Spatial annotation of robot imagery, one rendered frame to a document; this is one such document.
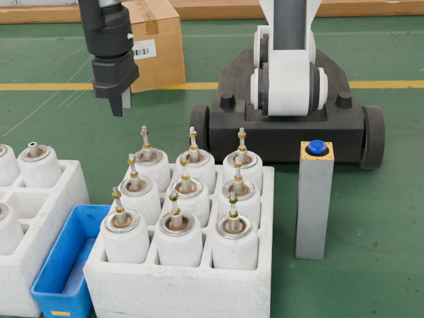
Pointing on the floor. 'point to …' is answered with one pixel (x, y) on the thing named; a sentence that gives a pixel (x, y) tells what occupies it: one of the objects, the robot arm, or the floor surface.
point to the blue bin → (70, 265)
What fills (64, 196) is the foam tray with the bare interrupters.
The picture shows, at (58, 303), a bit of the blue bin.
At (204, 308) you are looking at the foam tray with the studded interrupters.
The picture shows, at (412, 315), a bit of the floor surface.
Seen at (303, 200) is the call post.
